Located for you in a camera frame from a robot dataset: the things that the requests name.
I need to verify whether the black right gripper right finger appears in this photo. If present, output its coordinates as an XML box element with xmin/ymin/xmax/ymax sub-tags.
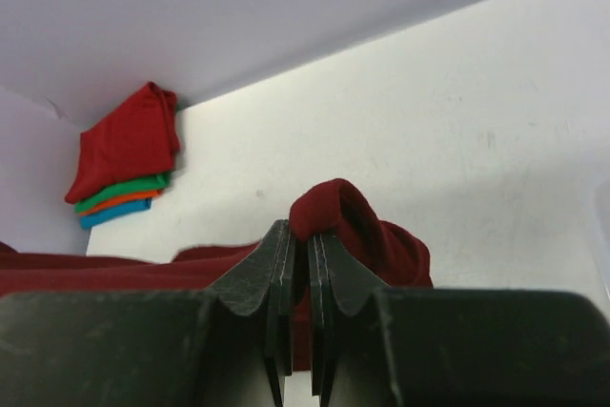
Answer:
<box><xmin>308</xmin><ymin>234</ymin><xmax>609</xmax><ymax>406</ymax></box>

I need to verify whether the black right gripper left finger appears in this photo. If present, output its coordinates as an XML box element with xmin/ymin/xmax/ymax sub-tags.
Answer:
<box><xmin>1</xmin><ymin>220</ymin><xmax>295</xmax><ymax>406</ymax></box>

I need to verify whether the dark red t-shirt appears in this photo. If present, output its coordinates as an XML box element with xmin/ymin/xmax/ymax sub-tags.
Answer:
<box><xmin>0</xmin><ymin>177</ymin><xmax>434</xmax><ymax>374</ymax></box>

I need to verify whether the folded orange t-shirt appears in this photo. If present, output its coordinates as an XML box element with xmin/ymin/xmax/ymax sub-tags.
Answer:
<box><xmin>76</xmin><ymin>190</ymin><xmax>162</xmax><ymax>216</ymax></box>

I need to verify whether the folded green t-shirt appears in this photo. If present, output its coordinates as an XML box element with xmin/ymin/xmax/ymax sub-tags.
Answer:
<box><xmin>74</xmin><ymin>173</ymin><xmax>172</xmax><ymax>212</ymax></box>

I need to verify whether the folded blue t-shirt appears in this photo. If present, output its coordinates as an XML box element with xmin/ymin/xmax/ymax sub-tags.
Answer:
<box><xmin>79</xmin><ymin>198</ymin><xmax>152</xmax><ymax>230</ymax></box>

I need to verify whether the folded red t-shirt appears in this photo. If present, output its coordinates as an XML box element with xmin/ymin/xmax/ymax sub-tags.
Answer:
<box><xmin>65</xmin><ymin>82</ymin><xmax>180</xmax><ymax>204</ymax></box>

